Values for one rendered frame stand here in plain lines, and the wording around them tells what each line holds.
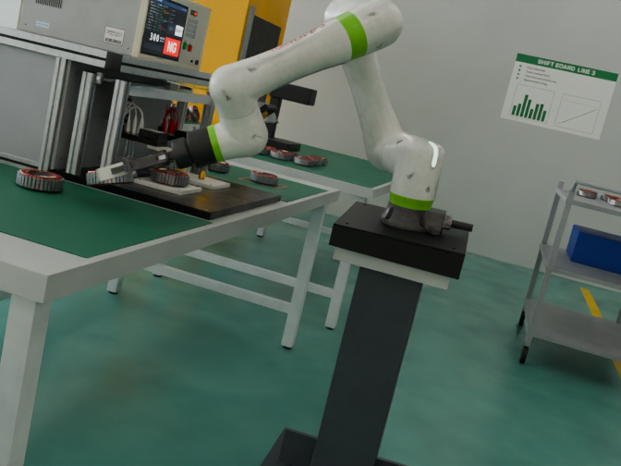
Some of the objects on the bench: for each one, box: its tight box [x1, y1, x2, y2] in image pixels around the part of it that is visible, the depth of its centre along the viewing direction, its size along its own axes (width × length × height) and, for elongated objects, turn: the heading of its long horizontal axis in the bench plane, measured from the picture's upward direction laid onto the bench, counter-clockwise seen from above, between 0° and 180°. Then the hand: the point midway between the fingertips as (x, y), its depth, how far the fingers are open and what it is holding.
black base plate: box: [55, 166, 281, 220], centre depth 236 cm, size 47×64×2 cm
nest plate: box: [133, 177, 201, 195], centre depth 224 cm, size 15×15×1 cm
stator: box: [16, 168, 65, 192], centre depth 190 cm, size 11×11×4 cm
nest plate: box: [187, 173, 230, 190], centre depth 247 cm, size 15×15×1 cm
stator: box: [250, 170, 279, 186], centre depth 298 cm, size 11×11×4 cm
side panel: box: [0, 43, 68, 173], centre depth 211 cm, size 28×3×32 cm, turn 24°
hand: (110, 173), depth 187 cm, fingers closed on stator, 11 cm apart
